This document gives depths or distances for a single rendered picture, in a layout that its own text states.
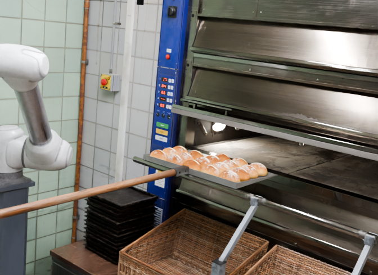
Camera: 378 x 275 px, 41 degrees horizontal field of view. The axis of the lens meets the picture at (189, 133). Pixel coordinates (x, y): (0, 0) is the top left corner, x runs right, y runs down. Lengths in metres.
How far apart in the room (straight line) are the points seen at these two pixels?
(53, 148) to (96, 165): 0.93
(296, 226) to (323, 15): 0.97
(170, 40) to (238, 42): 0.42
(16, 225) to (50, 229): 0.85
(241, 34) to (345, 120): 0.68
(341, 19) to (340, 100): 0.34
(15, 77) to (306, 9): 1.28
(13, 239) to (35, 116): 0.71
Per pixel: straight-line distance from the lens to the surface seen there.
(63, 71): 3.28
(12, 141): 2.55
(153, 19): 2.93
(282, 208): 2.06
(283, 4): 2.46
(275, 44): 2.44
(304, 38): 2.39
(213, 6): 2.68
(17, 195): 2.64
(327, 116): 2.32
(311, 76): 2.36
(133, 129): 3.05
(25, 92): 2.17
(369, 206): 2.31
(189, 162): 2.33
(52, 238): 3.55
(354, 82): 2.28
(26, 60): 2.05
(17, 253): 2.76
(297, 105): 2.38
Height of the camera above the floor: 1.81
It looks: 11 degrees down
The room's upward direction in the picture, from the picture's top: 6 degrees clockwise
